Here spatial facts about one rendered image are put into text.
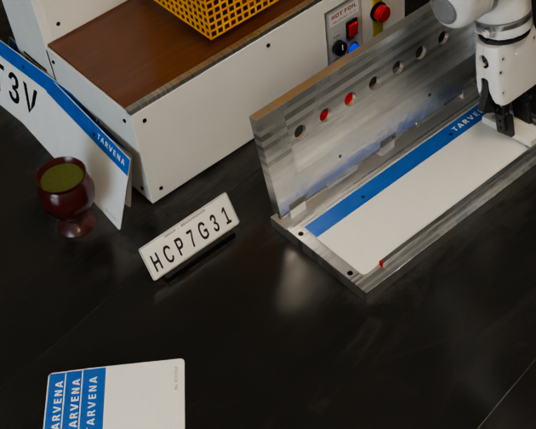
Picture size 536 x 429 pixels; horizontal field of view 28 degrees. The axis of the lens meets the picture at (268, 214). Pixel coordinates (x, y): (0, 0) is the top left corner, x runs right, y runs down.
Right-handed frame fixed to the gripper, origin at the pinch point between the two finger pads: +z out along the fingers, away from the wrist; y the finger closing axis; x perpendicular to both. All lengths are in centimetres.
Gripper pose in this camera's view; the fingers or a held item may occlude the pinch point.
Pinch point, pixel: (513, 117)
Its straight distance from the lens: 169.2
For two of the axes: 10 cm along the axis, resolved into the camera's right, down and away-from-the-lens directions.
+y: 7.6, -5.2, 3.9
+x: -6.1, -3.7, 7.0
